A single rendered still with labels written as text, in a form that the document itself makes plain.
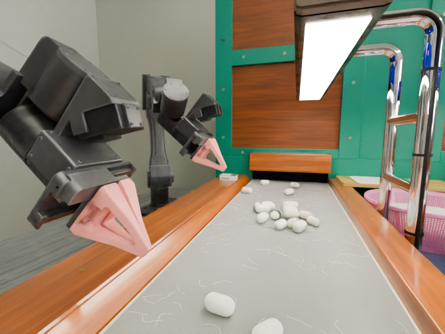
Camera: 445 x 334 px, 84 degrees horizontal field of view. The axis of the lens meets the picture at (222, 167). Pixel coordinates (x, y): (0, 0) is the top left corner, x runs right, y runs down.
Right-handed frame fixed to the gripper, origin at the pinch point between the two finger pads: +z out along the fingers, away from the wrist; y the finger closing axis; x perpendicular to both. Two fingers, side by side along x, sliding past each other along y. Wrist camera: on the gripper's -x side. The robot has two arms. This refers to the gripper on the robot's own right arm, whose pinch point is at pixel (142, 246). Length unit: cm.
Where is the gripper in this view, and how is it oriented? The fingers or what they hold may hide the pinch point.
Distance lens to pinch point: 28.4
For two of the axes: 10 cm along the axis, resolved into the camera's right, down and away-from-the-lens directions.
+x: -6.4, 7.2, 2.8
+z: 7.2, 6.9, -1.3
